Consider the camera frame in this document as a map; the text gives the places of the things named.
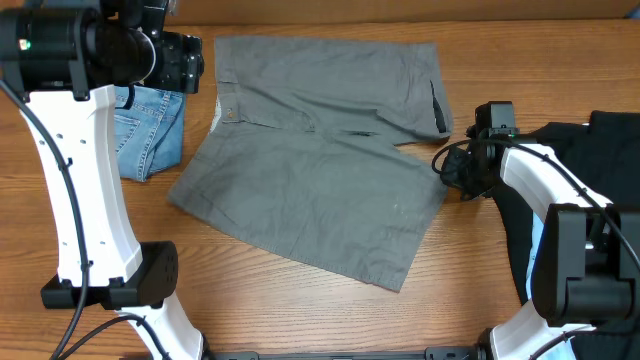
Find black garment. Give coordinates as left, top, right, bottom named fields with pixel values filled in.
left=493, top=111, right=639, bottom=360

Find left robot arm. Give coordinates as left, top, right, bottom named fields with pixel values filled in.
left=1, top=0, right=211, bottom=359

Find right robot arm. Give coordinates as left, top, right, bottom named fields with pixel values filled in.
left=425, top=101, right=639, bottom=359

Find folded blue denim jeans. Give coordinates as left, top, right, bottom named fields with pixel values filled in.
left=114, top=86, right=187, bottom=182

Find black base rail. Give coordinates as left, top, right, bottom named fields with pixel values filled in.
left=209, top=346, right=487, bottom=360

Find grey cotton shorts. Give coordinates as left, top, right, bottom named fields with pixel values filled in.
left=168, top=36, right=453, bottom=292

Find light blue garment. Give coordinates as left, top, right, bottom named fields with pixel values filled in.
left=525, top=214, right=544, bottom=300

